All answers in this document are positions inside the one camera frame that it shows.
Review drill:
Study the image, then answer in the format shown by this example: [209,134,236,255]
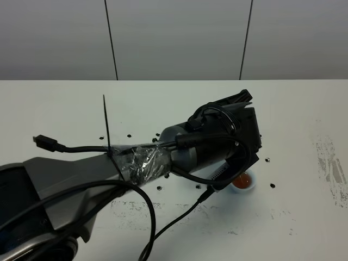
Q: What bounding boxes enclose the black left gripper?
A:
[213,89,262,163]

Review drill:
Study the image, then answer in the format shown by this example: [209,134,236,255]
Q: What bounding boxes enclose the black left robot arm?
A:
[1,90,262,260]

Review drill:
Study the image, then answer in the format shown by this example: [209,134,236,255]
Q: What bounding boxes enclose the near pale blue teacup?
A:
[230,170,256,194]

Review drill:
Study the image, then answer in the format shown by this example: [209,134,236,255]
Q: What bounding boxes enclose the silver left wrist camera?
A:
[206,154,259,194]

